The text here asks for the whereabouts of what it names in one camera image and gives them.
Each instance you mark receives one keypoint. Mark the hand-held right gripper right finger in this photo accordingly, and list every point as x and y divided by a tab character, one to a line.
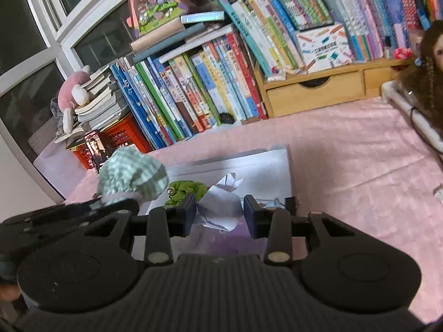
251	216

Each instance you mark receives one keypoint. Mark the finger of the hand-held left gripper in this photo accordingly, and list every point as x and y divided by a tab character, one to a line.
110	204

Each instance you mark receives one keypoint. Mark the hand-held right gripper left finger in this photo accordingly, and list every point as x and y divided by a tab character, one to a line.
188	214

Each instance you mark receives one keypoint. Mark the green scrunchie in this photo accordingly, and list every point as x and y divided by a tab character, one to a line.
187	190

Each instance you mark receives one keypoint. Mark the white paper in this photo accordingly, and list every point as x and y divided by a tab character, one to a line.
219	207

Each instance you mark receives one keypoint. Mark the green checked cloth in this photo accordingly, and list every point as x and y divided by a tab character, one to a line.
135	169

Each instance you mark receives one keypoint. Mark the grey cardboard box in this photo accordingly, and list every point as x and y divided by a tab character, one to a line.
256	166

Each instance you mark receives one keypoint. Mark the person's left hand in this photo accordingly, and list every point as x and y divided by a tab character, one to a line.
8	291

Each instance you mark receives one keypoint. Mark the stack of worn books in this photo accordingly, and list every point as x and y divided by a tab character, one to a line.
100	107

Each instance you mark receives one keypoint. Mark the grey plush toy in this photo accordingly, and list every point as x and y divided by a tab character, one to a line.
62	117

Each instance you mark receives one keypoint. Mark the pink tablecloth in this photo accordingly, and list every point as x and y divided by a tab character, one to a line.
346	179

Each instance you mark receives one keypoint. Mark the pink plush toy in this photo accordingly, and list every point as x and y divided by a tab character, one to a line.
67	90

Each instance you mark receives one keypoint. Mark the row of tall books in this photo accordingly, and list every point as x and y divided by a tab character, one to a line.
193	90

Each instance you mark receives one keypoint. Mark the wooden drawer organizer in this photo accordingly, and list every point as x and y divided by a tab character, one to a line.
311	96

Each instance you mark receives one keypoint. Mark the dark teal flat book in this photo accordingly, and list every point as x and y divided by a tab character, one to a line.
166	45

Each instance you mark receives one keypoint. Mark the white printed carton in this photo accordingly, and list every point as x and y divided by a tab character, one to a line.
322	48

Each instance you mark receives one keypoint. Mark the small white paper scrap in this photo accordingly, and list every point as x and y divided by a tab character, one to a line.
439	193

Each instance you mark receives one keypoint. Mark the pink house-shaped box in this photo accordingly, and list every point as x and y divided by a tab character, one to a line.
152	3

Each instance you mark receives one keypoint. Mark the long-haired doll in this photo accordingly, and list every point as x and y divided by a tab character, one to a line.
429	76

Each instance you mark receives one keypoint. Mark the row of thin colourful books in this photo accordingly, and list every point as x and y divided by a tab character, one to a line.
363	13

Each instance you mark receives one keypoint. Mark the white window frame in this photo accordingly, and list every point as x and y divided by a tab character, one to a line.
69	38

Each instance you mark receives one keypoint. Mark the white plastic pipe frame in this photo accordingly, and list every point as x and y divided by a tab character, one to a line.
394	93

